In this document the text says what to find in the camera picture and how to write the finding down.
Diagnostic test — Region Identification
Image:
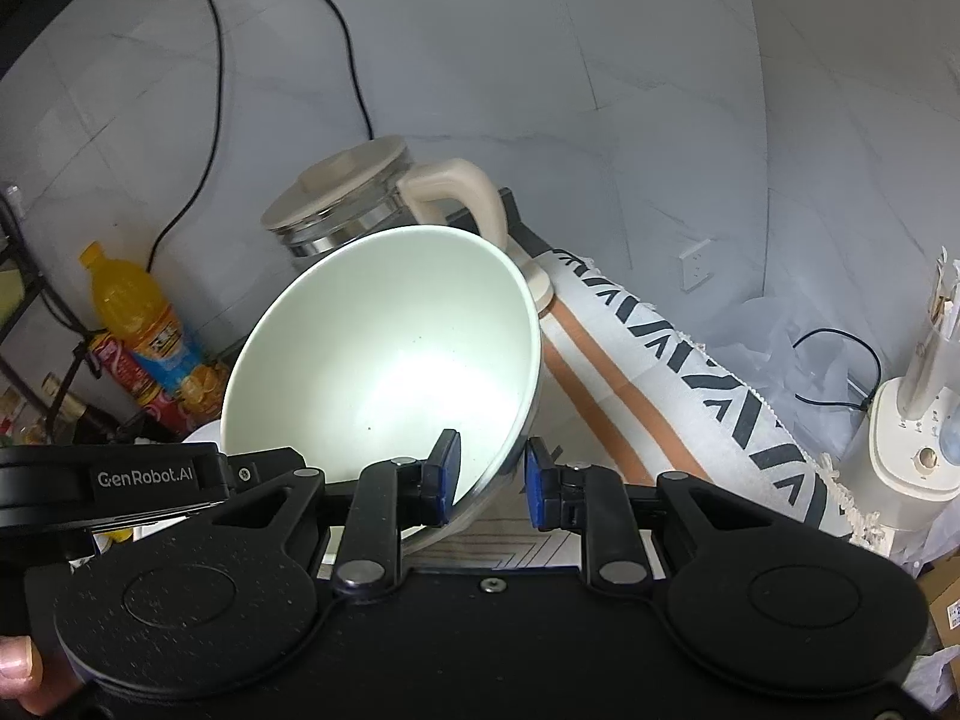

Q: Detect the white wall socket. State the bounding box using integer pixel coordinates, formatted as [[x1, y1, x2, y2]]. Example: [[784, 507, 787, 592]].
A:
[[678, 239, 714, 291]]

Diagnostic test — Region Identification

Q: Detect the orange juice bottle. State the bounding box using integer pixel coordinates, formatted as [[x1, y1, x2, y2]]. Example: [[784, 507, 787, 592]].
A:
[[80, 241, 230, 422]]

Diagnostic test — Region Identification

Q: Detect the black kettle cable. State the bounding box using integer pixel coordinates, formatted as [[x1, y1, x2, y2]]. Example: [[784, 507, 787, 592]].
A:
[[276, 0, 375, 140]]

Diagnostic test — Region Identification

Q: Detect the person's left hand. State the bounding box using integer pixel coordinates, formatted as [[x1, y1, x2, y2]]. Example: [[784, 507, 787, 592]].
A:
[[0, 634, 55, 718]]

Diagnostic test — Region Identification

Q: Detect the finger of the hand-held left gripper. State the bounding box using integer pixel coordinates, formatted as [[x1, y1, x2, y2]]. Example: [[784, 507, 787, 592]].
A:
[[222, 447, 307, 500]]

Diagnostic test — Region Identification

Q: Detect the black metal rack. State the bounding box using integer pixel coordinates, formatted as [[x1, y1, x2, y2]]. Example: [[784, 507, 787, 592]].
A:
[[0, 184, 102, 440]]

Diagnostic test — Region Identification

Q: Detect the cardboard box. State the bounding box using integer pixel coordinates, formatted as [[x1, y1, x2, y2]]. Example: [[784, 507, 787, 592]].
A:
[[916, 553, 960, 650]]

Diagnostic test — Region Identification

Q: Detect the patterned table mat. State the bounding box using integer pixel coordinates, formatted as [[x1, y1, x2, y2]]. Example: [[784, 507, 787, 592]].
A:
[[322, 244, 890, 578]]

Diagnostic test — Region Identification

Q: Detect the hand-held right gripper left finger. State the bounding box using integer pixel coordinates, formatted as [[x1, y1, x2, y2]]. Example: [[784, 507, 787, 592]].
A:
[[174, 429, 463, 592]]

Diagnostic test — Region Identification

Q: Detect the cream kettle base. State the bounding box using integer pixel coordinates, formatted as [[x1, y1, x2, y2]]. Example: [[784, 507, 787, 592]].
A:
[[504, 232, 556, 320]]

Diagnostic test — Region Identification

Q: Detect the glass kettle with cream handle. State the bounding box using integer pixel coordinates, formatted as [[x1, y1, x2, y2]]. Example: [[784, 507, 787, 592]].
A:
[[261, 135, 509, 262]]

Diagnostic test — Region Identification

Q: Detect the dark glass bottle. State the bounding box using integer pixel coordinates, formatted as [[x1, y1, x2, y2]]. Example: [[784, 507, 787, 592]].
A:
[[43, 373, 117, 445]]

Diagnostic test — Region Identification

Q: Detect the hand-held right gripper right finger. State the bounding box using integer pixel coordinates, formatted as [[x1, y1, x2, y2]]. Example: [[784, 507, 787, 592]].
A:
[[525, 435, 760, 587]]

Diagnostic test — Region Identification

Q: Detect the pale green bowl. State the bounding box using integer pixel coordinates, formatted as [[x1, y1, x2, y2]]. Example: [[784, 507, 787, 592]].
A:
[[220, 227, 543, 542]]

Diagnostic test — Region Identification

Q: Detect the thin black cable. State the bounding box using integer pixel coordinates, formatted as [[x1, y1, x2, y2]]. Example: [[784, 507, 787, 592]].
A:
[[790, 328, 883, 413]]

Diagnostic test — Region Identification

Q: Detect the white plastic bag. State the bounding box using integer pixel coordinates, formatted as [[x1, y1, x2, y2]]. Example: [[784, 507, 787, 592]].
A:
[[716, 291, 901, 466]]

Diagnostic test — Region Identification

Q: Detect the black power cable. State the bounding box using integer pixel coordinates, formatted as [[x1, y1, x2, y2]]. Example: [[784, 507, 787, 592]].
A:
[[145, 0, 227, 275]]

